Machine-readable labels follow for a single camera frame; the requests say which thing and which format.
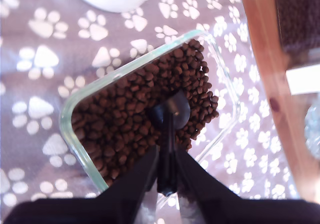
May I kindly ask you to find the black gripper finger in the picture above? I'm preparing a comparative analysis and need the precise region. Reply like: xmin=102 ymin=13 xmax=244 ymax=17
xmin=175 ymin=149 xmax=241 ymax=205
xmin=96 ymin=145 xmax=161 ymax=202

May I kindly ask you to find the black plastic measuring scoop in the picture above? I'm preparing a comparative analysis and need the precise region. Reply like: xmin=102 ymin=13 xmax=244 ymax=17
xmin=149 ymin=90 xmax=192 ymax=197

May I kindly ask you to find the large brown kibble mass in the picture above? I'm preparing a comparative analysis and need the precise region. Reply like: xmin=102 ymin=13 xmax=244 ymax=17
xmin=71 ymin=39 xmax=220 ymax=187

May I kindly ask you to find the rectangular clear glass container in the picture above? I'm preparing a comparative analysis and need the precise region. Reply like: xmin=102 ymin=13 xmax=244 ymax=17
xmin=58 ymin=29 xmax=242 ymax=195

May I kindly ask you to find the large blue-label water bottle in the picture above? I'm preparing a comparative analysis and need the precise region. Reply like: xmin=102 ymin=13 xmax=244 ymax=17
xmin=304 ymin=103 xmax=320 ymax=161

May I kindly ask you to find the grey paw-print cloth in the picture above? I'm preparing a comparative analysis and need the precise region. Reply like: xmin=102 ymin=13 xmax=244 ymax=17
xmin=0 ymin=0 xmax=302 ymax=224

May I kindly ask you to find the white cardboard carton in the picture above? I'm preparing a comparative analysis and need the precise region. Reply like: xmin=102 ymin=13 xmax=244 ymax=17
xmin=285 ymin=68 xmax=320 ymax=96

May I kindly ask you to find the tall clear kibble canister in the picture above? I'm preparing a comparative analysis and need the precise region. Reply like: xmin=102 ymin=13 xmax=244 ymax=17
xmin=274 ymin=0 xmax=320 ymax=68

